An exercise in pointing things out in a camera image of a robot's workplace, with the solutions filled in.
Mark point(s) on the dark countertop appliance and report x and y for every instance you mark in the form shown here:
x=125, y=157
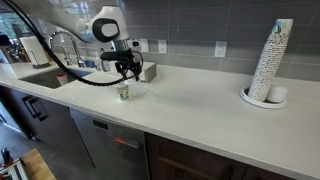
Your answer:
x=8, y=50

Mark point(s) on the short stack of white lids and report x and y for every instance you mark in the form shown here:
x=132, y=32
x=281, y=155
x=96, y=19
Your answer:
x=277, y=93

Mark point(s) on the round white cup tray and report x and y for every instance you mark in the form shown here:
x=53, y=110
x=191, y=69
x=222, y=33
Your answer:
x=253, y=100

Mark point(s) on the brown wooden cabinet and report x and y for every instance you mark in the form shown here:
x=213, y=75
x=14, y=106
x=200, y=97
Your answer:
x=186, y=160

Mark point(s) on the white wall outlet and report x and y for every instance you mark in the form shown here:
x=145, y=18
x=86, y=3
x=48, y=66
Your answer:
x=220, y=49
x=162, y=46
x=145, y=46

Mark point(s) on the tall stack of paper cups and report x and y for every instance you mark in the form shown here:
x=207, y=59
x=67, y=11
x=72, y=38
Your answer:
x=270, y=60

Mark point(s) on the tall chrome faucet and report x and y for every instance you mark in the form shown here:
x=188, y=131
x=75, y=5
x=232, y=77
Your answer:
x=75, y=46

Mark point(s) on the steel kitchen sink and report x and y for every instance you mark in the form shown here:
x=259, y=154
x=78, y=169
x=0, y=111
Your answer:
x=40, y=79

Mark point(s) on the red rimmed cup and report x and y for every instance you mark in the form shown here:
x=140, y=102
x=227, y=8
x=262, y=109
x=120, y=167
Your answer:
x=62, y=80

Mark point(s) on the small chrome tap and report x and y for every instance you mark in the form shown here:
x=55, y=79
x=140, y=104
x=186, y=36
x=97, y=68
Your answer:
x=66, y=56

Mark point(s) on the white paper cup lid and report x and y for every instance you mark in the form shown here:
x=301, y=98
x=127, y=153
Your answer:
x=126, y=82

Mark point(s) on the paper towel roll on holder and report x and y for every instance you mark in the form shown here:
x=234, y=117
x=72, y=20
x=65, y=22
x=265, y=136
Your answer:
x=35, y=51

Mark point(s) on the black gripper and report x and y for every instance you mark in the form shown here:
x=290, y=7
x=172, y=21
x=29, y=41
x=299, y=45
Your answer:
x=128, y=59

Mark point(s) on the stainless steel dishwasher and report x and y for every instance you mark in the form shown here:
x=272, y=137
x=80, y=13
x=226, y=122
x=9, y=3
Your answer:
x=113, y=146

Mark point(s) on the clear plastic stirrer tray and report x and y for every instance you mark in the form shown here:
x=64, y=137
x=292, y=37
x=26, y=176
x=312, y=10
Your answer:
x=146, y=93

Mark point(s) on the dark grey cabinet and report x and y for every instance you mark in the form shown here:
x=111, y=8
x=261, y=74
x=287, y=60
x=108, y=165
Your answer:
x=56, y=133

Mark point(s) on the metal napkin holder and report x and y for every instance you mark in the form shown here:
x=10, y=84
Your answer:
x=150, y=71

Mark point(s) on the light wooden stool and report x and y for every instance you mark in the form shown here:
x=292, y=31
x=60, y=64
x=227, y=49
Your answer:
x=38, y=165

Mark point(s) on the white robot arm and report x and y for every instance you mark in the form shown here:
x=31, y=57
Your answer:
x=106, y=28

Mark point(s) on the printed paper cup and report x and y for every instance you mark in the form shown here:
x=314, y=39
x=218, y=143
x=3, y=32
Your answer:
x=122, y=92

